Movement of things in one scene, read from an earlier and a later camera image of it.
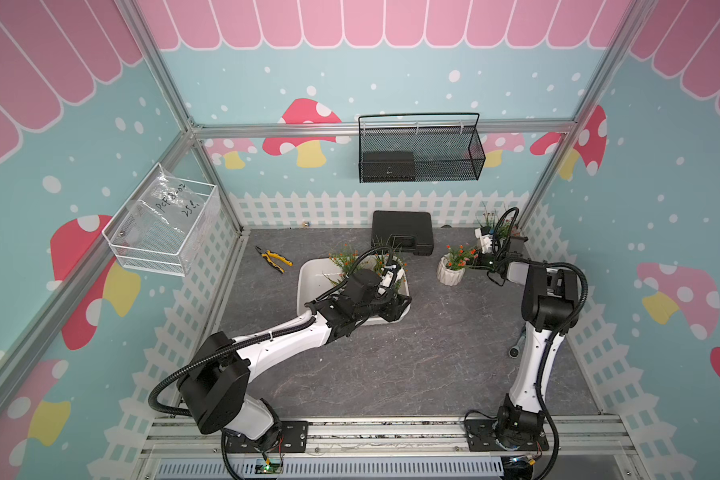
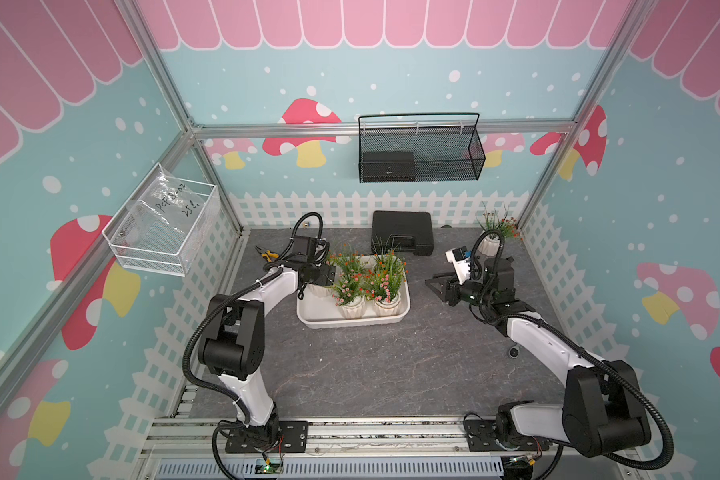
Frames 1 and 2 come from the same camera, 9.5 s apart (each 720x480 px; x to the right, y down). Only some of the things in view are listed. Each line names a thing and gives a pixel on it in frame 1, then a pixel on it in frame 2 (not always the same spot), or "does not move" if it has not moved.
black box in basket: x=380 y=166 does not move
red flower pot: x=451 y=267 to x=320 y=290
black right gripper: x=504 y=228 to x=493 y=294
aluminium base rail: x=381 y=448 does not move
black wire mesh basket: x=420 y=147 does not move
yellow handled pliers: x=267 y=254 does not move
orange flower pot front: x=342 y=259 does not move
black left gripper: x=394 y=308 to x=325 y=277
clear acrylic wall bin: x=164 y=223 does not move
